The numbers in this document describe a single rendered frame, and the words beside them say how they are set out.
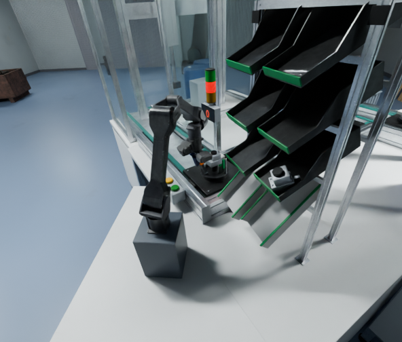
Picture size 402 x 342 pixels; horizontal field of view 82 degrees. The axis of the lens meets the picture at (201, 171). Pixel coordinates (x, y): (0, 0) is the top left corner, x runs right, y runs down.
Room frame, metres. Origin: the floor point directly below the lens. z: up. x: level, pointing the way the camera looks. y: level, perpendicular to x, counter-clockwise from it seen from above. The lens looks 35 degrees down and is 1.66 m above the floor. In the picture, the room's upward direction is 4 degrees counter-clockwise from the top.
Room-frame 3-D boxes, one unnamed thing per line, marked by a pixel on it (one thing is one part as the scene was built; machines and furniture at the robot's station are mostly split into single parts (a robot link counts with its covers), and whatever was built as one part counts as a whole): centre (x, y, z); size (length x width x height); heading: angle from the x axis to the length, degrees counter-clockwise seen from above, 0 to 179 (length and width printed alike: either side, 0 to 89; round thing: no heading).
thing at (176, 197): (0.91, 0.16, 0.93); 0.21 x 0.07 x 0.06; 29
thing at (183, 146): (0.86, 0.06, 1.17); 0.07 x 0.07 x 0.06; 27
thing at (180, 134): (1.21, 0.06, 0.91); 0.84 x 0.28 x 0.10; 29
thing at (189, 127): (0.89, 0.01, 1.24); 0.09 x 0.06 x 0.07; 158
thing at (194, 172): (0.94, -0.07, 0.96); 0.24 x 0.24 x 0.02; 29
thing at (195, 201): (1.11, 0.20, 0.91); 0.89 x 0.06 x 0.11; 29
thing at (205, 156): (0.89, 0.02, 1.17); 0.19 x 0.06 x 0.08; 29
